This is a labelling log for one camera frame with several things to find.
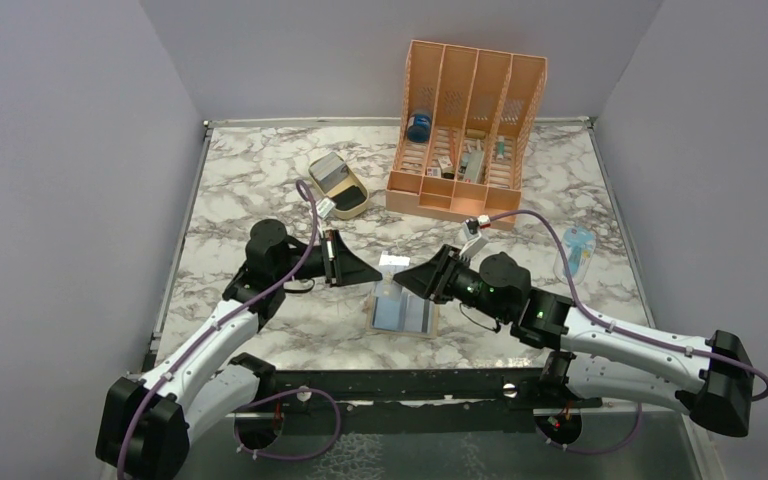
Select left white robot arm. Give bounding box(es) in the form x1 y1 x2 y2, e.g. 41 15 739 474
95 219 382 479

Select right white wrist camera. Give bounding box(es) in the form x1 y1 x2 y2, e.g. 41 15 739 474
459 215 491 262

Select beige tray with cards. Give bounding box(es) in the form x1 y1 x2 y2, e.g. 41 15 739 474
308 160 369 220

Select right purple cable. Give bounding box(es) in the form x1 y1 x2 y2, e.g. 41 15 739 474
476 209 768 403

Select beige leather card holder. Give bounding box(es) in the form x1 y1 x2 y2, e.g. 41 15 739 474
366 281 439 338

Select blue round jar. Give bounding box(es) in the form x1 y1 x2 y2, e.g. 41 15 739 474
405 109 432 144

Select blue packaged item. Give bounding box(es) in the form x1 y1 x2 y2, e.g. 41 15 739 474
554 225 597 285

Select white card stack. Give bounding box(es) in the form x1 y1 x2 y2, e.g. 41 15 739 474
308 152 349 193

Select small items in organizer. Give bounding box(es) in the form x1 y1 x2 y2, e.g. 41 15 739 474
425 137 484 183

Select white tube in organizer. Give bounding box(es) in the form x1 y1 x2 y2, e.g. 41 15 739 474
495 135 506 162

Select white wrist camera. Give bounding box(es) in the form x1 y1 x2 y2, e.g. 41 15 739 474
459 215 491 262
316 197 336 219

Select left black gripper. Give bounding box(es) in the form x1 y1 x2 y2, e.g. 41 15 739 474
274 230 383 288

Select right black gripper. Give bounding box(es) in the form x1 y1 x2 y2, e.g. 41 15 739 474
394 243 510 323

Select black mounting base rail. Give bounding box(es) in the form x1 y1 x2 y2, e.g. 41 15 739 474
118 367 703 435

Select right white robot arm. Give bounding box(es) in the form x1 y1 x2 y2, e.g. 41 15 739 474
393 245 755 437

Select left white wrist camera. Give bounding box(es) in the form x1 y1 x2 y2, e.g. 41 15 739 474
316 197 336 219

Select orange plastic desk organizer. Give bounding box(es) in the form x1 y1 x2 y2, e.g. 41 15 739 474
386 40 548 221

